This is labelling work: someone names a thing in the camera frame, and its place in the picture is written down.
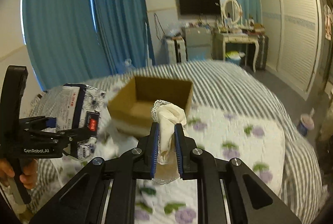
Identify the tissue pack white blue red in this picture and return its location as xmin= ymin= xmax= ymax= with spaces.
xmin=30 ymin=83 xmax=106 ymax=137

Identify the white sock with foil trim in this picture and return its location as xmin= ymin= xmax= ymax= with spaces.
xmin=151 ymin=100 xmax=187 ymax=185

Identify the person's left hand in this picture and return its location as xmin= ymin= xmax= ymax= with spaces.
xmin=0 ymin=159 xmax=38 ymax=190

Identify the brown cardboard box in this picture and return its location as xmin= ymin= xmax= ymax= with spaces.
xmin=107 ymin=76 xmax=193 ymax=138

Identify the left teal curtain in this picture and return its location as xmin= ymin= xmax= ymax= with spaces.
xmin=22 ymin=0 xmax=111 ymax=89

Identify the clear water jug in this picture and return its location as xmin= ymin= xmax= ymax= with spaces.
xmin=116 ymin=58 xmax=135 ymax=74

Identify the drink cup with straw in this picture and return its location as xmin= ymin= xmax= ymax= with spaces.
xmin=296 ymin=109 xmax=315 ymax=137

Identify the grey checked bed cover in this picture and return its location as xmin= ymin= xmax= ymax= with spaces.
xmin=27 ymin=60 xmax=322 ymax=223

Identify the middle teal curtain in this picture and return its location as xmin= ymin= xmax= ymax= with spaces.
xmin=93 ymin=0 xmax=155 ymax=74

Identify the dark striped suitcase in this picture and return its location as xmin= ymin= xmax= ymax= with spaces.
xmin=256 ymin=35 xmax=269 ymax=70

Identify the white black suitcase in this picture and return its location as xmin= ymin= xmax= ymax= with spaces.
xmin=164 ymin=36 xmax=187 ymax=64

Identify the blue bin with bags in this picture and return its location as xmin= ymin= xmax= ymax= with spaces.
xmin=225 ymin=51 xmax=246 ymax=66

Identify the white dressing table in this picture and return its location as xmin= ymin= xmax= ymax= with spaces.
xmin=214 ymin=32 xmax=260 ymax=72

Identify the grey mini fridge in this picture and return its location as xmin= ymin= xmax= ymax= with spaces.
xmin=183 ymin=27 xmax=212 ymax=61

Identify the white oval vanity mirror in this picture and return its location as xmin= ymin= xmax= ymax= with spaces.
xmin=221 ymin=0 xmax=243 ymax=27

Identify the white louvered wardrobe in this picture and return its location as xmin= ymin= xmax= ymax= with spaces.
xmin=260 ymin=0 xmax=322 ymax=99

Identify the black wall television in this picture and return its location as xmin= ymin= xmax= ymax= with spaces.
xmin=179 ymin=0 xmax=221 ymax=16

